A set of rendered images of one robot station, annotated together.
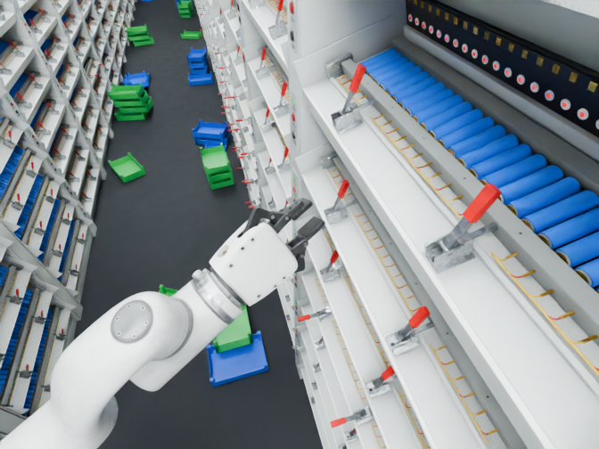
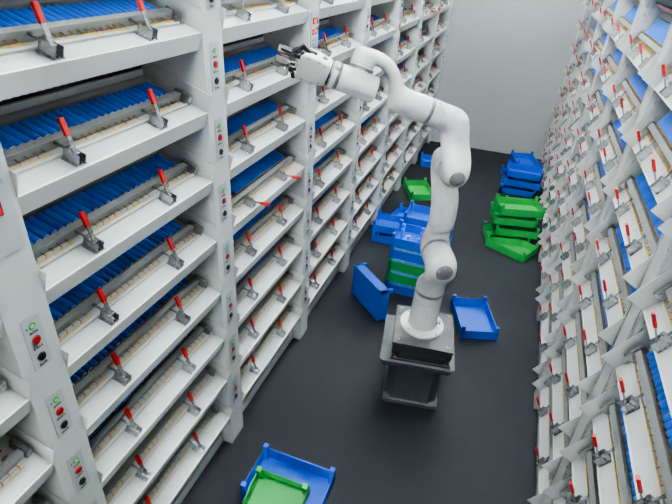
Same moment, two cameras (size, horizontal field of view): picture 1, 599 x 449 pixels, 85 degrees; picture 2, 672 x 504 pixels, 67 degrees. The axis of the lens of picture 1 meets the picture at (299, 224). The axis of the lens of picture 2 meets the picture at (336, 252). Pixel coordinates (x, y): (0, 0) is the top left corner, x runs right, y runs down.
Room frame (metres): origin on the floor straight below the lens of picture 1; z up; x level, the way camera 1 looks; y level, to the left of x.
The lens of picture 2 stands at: (1.61, 1.10, 1.77)
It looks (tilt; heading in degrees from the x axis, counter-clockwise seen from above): 31 degrees down; 214
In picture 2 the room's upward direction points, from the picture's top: 4 degrees clockwise
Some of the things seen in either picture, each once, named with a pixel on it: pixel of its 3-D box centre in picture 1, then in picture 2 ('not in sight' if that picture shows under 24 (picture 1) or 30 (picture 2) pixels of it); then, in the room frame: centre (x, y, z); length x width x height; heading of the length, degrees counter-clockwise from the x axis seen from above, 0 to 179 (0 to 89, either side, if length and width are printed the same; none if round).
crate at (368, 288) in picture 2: not in sight; (371, 291); (-0.47, -0.06, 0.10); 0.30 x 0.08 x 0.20; 64
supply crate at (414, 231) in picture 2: not in sight; (420, 237); (-0.79, 0.05, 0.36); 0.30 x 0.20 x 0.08; 106
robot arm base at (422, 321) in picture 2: not in sight; (425, 308); (-0.06, 0.44, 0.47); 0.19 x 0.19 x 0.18
